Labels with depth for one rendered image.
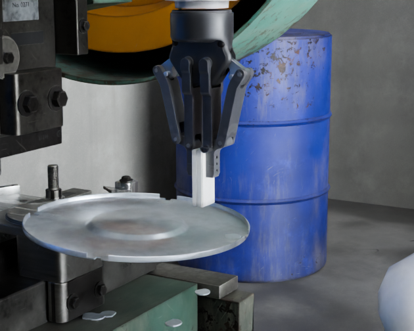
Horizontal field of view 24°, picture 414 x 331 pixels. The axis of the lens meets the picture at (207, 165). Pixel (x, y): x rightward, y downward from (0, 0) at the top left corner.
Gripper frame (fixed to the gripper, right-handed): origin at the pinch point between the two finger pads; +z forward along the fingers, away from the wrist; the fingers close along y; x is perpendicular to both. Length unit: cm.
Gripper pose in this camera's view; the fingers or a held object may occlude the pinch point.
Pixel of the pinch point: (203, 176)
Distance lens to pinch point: 116.5
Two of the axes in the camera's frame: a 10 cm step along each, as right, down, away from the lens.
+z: 0.1, 9.8, 1.9
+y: 8.6, 0.9, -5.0
